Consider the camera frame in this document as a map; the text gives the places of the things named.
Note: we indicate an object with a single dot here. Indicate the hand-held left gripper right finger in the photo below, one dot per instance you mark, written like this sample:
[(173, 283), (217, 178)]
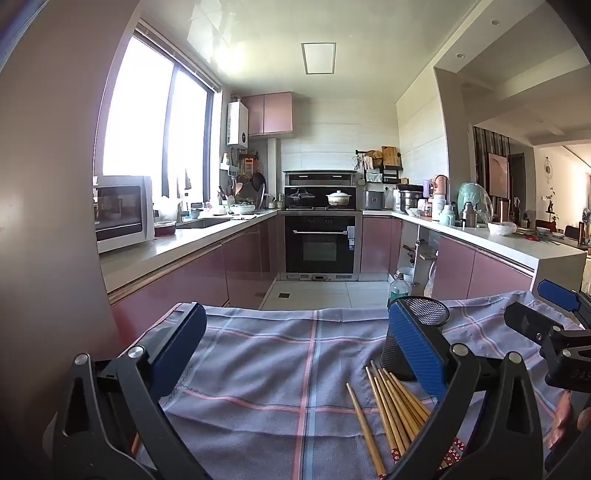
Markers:
[(418, 346)]

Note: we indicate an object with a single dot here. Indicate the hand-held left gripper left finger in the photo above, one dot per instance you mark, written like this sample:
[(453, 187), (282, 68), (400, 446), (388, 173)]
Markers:
[(178, 350)]

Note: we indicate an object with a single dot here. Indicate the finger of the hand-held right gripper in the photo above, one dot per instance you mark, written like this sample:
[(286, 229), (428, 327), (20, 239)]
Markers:
[(558, 296), (526, 321)]

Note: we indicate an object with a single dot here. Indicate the black mesh utensil holder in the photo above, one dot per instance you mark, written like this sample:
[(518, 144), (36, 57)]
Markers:
[(388, 355)]

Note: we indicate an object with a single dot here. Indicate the bundle of wooden chopsticks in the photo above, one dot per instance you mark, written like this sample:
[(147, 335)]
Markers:
[(391, 407)]

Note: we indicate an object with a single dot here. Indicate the person's right hand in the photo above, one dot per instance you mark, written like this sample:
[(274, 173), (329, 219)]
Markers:
[(559, 417)]

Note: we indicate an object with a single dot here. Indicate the plastic bottle green label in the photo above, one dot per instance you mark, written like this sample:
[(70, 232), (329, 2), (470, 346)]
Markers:
[(399, 290)]

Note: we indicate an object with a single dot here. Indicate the pink kitchen base cabinet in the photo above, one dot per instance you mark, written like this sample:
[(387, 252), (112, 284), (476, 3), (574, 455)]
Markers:
[(457, 267), (184, 281)]

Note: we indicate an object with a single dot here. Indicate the grey checked tablecloth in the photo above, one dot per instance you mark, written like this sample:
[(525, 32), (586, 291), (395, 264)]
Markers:
[(258, 360)]

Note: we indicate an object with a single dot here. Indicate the white bowl in plastic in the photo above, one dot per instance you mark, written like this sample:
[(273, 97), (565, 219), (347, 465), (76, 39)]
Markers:
[(502, 228)]

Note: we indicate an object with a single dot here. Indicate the steel thermos bottle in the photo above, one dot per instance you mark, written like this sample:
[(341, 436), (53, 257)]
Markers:
[(469, 214)]

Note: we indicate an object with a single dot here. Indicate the dark red bowl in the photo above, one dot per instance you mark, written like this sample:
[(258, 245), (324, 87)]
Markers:
[(165, 229)]

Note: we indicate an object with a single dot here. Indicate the kitchen sink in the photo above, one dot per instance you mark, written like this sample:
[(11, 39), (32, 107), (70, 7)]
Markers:
[(203, 223)]

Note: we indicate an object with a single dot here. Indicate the mint green appliance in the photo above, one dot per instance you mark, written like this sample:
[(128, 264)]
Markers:
[(475, 196)]

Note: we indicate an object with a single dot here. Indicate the pale green detergent bottle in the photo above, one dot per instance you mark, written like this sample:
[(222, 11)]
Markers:
[(446, 216)]

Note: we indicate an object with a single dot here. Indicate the black built-in oven stove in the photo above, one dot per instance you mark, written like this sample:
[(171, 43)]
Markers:
[(321, 249)]

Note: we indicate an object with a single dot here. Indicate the white microwave oven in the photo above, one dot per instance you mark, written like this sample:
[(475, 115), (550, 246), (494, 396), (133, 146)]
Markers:
[(122, 214)]

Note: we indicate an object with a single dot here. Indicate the steel rice cooker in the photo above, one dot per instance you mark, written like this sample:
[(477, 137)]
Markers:
[(374, 200)]

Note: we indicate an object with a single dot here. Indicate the white bowl with vegetables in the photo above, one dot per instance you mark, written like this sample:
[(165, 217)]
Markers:
[(242, 209)]

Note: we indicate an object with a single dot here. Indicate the pink thermos jug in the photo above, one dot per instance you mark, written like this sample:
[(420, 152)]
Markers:
[(440, 184)]

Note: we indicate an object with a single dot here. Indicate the white casserole pot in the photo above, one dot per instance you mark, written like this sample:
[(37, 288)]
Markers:
[(340, 198)]

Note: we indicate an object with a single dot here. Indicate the black frying pan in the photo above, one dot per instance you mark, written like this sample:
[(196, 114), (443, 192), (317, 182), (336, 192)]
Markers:
[(258, 181)]

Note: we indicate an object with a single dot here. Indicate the black cooking pot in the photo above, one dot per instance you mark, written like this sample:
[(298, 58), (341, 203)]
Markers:
[(301, 198)]

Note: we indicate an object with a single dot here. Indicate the wooden cutting board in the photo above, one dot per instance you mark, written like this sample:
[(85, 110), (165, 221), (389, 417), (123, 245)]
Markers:
[(390, 156)]

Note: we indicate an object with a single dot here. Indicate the white water heater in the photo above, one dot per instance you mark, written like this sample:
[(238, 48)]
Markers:
[(238, 124)]

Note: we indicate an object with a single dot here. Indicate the kitchen window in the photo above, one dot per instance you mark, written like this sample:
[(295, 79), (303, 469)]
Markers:
[(138, 115)]

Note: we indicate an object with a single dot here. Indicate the ceiling light panel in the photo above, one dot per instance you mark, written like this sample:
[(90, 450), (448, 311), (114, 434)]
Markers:
[(318, 57)]

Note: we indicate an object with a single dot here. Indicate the wall clock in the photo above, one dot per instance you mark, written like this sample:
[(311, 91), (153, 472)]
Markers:
[(548, 167)]

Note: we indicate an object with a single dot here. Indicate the wall painting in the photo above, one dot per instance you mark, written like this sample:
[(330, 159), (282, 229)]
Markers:
[(499, 175)]

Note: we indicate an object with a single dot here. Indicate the black wall shelf rack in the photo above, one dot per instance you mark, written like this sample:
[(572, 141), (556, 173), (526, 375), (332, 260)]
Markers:
[(383, 174)]

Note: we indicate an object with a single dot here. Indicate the pink wall cabinet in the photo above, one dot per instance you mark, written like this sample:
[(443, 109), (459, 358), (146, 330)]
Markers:
[(270, 113)]

